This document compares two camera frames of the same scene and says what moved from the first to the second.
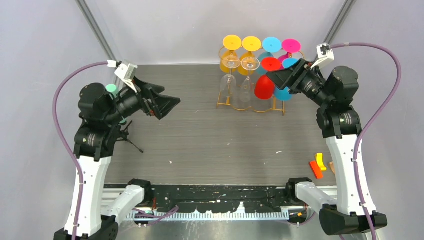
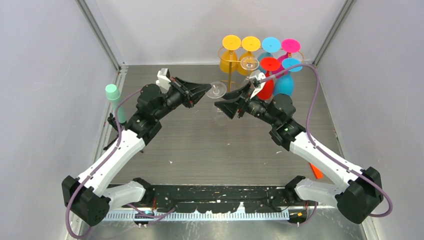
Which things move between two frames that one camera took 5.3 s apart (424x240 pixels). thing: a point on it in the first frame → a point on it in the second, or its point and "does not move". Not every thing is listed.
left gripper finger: (152, 89) → (190, 86)
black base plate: (222, 199) does not move
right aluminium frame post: (340, 20) does not move
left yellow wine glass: (228, 64) does not move
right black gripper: (283, 78) → (230, 107)
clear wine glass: (228, 82) → (217, 89)
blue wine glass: (285, 94) does not move
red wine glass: (264, 87) does not move
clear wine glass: (249, 64) does not move
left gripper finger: (164, 104) → (197, 93)
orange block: (316, 169) does not move
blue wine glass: (270, 45) does not move
